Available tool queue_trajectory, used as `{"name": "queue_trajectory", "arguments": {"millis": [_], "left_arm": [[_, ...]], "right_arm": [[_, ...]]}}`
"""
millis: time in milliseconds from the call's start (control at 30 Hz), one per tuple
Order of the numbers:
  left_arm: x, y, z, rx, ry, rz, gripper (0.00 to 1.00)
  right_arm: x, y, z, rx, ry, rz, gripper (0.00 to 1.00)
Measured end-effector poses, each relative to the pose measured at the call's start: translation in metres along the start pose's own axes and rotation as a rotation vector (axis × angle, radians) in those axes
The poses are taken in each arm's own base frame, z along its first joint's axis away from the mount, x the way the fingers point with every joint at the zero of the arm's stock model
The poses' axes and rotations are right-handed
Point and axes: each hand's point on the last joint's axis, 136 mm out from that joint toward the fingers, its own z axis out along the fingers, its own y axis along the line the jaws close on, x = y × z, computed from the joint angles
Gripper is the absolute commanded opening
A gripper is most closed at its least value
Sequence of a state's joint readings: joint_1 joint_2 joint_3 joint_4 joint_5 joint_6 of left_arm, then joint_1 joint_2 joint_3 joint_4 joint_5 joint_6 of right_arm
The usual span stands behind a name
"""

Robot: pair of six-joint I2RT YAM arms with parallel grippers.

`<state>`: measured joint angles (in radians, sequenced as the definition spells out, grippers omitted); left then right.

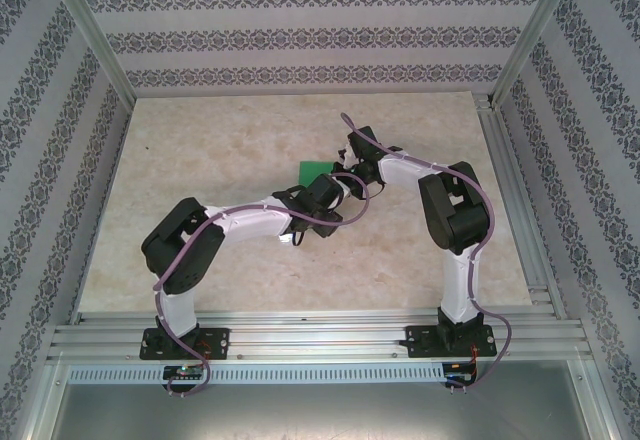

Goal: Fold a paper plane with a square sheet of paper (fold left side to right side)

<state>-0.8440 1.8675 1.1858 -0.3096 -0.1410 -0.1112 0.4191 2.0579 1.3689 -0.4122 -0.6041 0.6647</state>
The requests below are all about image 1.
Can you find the green paper sheet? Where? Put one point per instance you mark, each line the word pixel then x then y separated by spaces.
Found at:
pixel 310 170

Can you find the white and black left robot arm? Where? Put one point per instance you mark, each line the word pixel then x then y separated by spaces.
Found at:
pixel 250 220

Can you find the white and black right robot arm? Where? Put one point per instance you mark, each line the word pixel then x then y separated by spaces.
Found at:
pixel 457 285

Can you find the right circuit board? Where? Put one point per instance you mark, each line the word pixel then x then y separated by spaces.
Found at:
pixel 457 372

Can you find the circuit board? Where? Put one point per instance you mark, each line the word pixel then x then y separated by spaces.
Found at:
pixel 457 372
pixel 182 372

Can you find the grey metal panel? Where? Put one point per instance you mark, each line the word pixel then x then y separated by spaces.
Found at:
pixel 320 410

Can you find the left circuit board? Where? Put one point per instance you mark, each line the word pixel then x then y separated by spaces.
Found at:
pixel 182 372

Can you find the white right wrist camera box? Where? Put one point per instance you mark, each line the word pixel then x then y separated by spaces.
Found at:
pixel 345 156

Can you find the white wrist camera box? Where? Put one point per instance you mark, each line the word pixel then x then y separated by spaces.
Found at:
pixel 344 194
pixel 345 156

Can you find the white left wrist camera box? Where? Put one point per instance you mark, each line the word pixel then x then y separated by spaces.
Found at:
pixel 344 194

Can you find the aluminium side rail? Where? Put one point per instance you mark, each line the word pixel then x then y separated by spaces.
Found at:
pixel 495 135

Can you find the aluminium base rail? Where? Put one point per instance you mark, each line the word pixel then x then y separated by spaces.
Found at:
pixel 320 337

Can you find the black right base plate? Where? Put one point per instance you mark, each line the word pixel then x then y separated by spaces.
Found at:
pixel 420 342

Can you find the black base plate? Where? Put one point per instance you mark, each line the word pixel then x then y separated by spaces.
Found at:
pixel 217 342
pixel 420 342

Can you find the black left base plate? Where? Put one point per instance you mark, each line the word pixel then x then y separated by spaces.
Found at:
pixel 217 342

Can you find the aluminium frame post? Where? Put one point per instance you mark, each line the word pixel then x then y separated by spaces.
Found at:
pixel 535 25
pixel 87 25

